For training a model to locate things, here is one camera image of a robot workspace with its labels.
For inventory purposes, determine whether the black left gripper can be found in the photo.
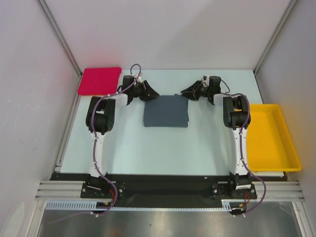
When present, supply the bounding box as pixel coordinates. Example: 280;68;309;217
130;80;158;102

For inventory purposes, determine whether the grey t-shirt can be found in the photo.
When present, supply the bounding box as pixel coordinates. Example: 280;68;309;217
143;94;189;128

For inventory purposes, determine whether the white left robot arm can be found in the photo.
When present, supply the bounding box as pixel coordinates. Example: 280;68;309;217
80;73;159;198

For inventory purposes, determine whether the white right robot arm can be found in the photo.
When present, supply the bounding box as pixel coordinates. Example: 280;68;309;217
137;76;252;198

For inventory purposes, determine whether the folded red t-shirt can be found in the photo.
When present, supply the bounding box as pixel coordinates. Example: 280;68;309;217
78;67;122;96

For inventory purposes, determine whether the yellow plastic tray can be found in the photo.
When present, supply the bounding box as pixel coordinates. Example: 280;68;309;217
247;104;302;172

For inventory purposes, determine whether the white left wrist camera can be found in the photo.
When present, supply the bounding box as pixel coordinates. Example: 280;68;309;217
134;73;143;83

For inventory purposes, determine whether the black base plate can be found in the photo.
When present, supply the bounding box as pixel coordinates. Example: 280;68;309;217
50;173;287;209

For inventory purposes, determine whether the white cable duct right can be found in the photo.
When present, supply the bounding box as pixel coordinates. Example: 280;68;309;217
221;199;247;211

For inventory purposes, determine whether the white cable duct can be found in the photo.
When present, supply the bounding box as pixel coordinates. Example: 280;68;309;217
46;200;112;211
221;199;247;211

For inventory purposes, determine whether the white cable duct left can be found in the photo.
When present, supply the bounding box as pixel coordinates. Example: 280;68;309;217
46;200;112;211

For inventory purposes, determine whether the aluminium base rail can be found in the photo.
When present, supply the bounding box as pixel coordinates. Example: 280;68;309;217
35;181;305;201

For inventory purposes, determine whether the aluminium frame post right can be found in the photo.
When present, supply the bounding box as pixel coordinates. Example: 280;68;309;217
253;0;299;77

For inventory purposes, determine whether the aluminium frame post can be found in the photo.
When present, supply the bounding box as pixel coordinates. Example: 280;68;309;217
36;0;83;77
253;0;299;77

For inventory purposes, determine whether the aluminium frame post left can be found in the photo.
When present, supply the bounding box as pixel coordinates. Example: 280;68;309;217
36;0;83;77

